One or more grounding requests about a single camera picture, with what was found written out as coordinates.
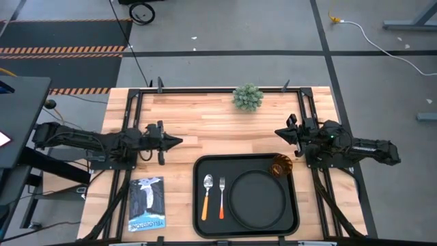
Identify round black plate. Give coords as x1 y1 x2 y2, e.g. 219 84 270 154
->
227 169 287 231

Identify black floor mat striped edges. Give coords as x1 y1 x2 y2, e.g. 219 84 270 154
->
0 18 134 96

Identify coiled black cable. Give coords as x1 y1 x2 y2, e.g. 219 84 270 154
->
128 2 156 26

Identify Yellowstone picture booklet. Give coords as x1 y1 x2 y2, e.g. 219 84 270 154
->
127 176 167 234

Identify black aluminium table frame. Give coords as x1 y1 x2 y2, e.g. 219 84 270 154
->
81 86 367 246

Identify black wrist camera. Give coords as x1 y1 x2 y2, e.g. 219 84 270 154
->
301 117 319 133
145 123 165 138

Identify white floor cable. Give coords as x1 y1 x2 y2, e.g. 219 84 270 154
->
340 19 437 77

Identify black rectangular serving tray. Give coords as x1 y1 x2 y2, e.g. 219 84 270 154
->
191 152 301 240

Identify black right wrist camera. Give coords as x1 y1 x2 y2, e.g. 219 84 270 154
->
301 117 319 133

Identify long black floor cable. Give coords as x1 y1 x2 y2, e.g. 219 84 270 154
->
108 0 153 88

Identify black side desk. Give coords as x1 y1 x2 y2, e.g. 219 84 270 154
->
0 75 92 240

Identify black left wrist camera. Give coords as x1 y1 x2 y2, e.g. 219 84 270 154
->
145 123 165 138

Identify orange-handled steel spoon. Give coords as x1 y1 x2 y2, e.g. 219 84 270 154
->
200 174 214 222

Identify grey desk leg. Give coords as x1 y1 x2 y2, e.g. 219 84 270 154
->
382 0 437 32

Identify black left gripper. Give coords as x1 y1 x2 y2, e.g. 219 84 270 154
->
142 120 184 166

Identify orange-handled steel fork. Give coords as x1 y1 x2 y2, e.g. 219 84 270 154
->
218 176 226 221

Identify amber faceted glass cup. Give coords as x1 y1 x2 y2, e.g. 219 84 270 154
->
268 153 294 179

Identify green succulent in patterned pot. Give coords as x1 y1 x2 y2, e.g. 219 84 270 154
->
231 82 265 113

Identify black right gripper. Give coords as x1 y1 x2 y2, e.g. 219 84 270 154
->
274 113 321 159

